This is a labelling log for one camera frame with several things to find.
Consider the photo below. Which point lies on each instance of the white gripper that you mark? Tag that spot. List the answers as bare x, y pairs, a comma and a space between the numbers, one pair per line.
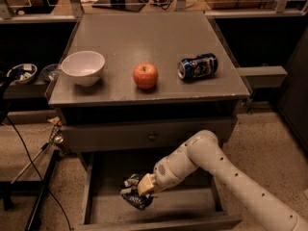
163, 172

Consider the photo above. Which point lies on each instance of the blue chip bag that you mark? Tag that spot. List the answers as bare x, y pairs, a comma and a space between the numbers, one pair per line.
129, 192

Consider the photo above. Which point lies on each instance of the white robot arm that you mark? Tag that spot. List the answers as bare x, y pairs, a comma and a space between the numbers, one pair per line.
202, 151

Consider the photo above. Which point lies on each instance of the closed grey top drawer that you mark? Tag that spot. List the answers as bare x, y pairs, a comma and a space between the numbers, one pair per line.
143, 134

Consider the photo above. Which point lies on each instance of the open grey middle drawer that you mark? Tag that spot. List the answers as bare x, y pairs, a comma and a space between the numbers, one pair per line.
194, 205

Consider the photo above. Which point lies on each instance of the grey wooden drawer cabinet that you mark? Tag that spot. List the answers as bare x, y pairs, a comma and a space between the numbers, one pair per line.
162, 39

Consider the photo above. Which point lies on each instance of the silver rod tool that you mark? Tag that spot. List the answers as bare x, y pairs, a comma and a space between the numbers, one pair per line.
50, 142

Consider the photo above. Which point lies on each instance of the red apple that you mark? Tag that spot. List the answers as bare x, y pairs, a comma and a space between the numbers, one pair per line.
145, 76

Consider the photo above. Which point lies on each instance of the blue soda can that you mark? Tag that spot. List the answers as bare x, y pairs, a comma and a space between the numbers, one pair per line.
200, 66

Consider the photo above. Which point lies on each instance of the white ceramic bowl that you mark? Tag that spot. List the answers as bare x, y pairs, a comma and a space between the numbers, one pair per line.
84, 68

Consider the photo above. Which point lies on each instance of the black metal stand base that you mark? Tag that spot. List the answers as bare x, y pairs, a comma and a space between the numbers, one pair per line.
38, 189

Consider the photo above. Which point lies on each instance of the small dark glass bowl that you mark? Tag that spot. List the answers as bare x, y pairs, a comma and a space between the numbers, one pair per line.
50, 73

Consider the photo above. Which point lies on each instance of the small bowl with items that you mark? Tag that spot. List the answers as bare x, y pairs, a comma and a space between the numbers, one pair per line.
23, 73

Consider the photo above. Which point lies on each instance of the black monitor stand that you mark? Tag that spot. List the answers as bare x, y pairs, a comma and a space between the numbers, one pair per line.
133, 6

